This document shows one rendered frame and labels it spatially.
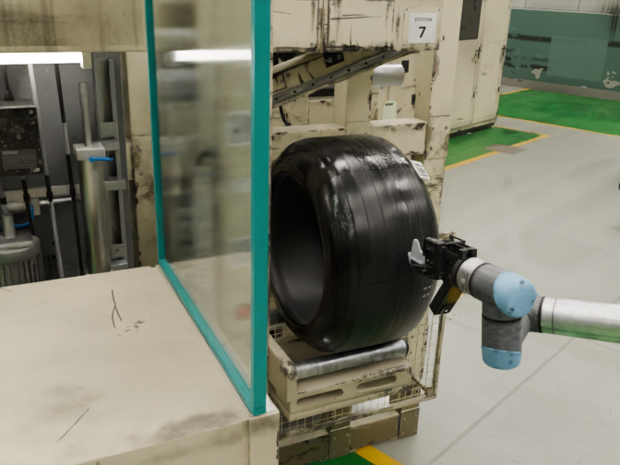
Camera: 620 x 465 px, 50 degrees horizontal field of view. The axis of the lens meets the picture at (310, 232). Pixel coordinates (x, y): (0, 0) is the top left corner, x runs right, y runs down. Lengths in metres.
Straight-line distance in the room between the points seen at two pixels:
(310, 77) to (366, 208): 0.58
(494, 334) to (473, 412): 1.92
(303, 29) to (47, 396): 1.14
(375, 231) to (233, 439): 0.71
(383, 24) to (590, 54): 11.24
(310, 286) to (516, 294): 0.86
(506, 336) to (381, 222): 0.39
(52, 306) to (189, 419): 0.42
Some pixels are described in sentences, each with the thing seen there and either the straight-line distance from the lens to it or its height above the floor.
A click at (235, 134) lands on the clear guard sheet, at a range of 0.84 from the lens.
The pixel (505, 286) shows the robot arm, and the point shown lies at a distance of 1.26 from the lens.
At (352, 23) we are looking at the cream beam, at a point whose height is 1.71.
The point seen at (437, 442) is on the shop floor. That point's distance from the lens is 3.01.
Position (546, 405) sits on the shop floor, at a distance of 3.38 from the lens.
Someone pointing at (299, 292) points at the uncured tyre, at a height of 0.96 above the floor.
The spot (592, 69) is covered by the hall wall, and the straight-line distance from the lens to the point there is 13.04.
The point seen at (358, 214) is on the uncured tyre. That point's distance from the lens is 1.49.
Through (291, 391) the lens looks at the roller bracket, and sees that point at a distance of 1.65.
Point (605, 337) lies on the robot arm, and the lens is 1.41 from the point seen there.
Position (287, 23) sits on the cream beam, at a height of 1.71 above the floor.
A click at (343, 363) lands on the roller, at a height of 0.91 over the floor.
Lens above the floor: 1.82
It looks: 21 degrees down
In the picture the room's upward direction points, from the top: 2 degrees clockwise
